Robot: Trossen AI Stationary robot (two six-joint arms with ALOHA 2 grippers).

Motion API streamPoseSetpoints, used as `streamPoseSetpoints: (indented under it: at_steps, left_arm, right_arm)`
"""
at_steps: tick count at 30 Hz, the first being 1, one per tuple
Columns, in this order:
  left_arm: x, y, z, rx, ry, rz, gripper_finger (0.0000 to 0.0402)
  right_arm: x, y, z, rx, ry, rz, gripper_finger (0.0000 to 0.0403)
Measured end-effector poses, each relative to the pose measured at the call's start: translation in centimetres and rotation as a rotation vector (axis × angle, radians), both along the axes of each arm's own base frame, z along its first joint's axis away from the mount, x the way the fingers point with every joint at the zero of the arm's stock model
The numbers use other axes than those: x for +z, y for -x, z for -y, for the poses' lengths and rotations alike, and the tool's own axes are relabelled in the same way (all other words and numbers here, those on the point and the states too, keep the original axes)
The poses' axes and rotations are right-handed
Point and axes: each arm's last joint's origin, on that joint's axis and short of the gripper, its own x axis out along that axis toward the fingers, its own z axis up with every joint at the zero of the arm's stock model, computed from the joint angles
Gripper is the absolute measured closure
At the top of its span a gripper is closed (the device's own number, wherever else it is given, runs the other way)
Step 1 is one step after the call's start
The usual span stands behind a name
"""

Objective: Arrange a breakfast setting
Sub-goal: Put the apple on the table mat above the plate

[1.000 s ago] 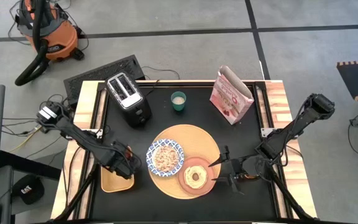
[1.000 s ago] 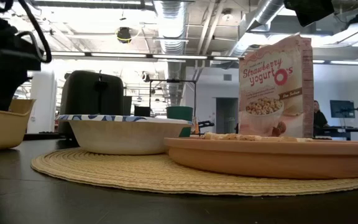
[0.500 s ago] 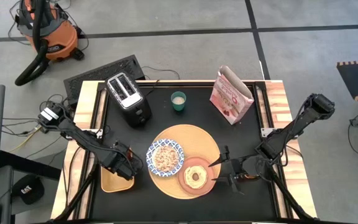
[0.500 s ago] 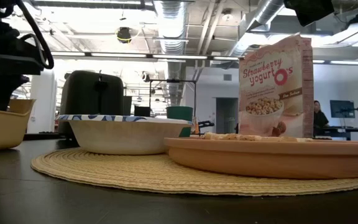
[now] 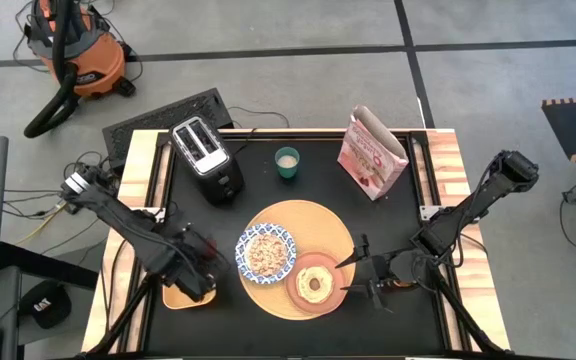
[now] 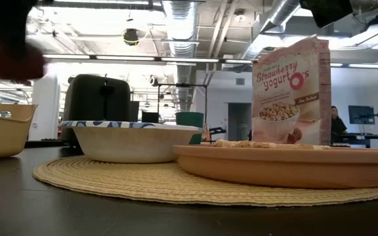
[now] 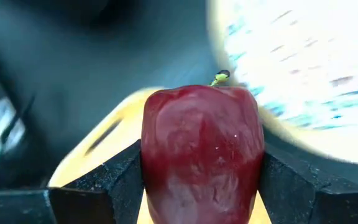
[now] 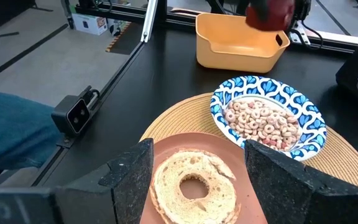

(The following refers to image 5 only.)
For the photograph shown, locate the black corrugated cable conduit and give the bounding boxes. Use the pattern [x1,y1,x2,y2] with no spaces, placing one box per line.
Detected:
[425,269,507,356]
[85,277,157,357]

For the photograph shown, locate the toasted bagel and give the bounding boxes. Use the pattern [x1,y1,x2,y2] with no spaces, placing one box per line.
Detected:
[295,265,336,305]

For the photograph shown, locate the green plastic cup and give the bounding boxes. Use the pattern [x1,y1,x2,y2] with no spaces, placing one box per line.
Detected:
[274,146,301,180]

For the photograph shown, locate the black perforated panel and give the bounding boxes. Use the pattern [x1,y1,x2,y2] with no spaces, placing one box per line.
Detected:
[102,88,235,171]

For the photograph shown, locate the black vacuum hose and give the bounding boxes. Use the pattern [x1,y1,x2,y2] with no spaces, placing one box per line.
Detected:
[23,0,85,140]

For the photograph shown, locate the pink yogurt cereal bag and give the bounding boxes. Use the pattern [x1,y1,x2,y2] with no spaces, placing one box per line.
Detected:
[336,104,410,202]

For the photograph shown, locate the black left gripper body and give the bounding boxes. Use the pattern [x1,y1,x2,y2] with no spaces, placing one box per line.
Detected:
[167,225,230,304]

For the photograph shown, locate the blue patterned white bowl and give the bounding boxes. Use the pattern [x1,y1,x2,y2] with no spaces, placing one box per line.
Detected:
[234,222,298,286]

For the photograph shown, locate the black and silver toaster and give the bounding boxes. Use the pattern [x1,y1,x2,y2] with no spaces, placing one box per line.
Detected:
[169,115,246,206]

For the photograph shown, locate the black cap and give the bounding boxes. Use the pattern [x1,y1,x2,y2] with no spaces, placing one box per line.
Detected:
[19,279,73,330]

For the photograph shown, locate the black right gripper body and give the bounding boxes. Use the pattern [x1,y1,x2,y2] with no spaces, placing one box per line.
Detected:
[359,233,422,309]

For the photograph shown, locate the yellow rectangular tray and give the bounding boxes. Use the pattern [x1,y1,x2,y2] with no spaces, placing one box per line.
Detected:
[161,279,218,311]

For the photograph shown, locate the black table mat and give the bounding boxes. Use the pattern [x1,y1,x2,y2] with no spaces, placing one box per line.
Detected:
[143,130,448,357]

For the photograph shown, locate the brown cereal flakes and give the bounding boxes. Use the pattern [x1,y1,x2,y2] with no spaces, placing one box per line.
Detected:
[247,233,289,277]

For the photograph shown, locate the black floor cable bundle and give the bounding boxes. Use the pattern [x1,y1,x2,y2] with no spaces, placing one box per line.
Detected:
[1,149,119,221]

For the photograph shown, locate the yellow floor cable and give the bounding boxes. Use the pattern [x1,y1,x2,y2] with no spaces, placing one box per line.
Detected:
[17,202,67,245]

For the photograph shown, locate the pink round plate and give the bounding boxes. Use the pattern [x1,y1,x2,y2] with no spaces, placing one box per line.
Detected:
[284,251,349,315]

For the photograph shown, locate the orange shop vacuum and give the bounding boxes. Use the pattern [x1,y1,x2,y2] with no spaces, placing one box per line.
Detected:
[23,0,137,99]

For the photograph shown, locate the black toaster power cable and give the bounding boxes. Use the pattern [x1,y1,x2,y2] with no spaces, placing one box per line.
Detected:
[226,105,292,154]

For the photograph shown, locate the black aluminium table frame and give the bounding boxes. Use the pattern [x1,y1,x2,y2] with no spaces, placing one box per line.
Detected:
[117,128,474,357]

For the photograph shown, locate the round yellow placemat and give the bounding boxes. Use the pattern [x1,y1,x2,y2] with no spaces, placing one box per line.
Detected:
[240,199,358,321]

